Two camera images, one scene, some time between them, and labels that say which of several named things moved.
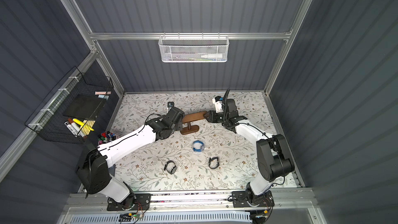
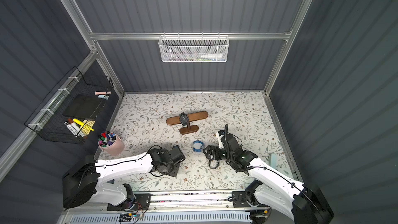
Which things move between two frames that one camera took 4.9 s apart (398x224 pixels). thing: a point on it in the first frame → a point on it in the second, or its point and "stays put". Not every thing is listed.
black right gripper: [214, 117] → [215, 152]
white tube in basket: [213, 56] stays put
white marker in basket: [71, 129] stays put
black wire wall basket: [67, 114] stays put
